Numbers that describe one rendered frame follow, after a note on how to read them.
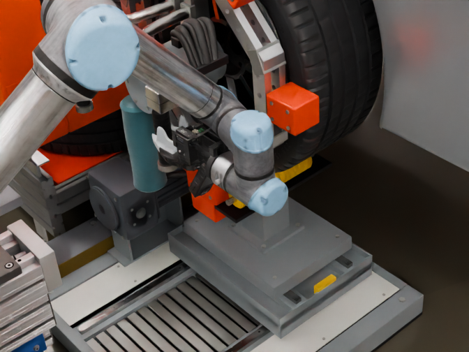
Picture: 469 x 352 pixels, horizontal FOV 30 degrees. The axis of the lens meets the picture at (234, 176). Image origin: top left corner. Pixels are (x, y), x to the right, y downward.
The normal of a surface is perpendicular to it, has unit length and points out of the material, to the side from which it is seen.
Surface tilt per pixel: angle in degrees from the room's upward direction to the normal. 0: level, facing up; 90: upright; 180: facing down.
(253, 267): 0
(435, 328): 0
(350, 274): 90
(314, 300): 90
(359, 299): 0
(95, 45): 85
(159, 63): 77
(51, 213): 90
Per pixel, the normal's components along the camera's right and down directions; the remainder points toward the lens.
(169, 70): 0.63, 0.22
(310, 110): 0.65, 0.42
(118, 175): -0.07, -0.80
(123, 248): -0.76, 0.43
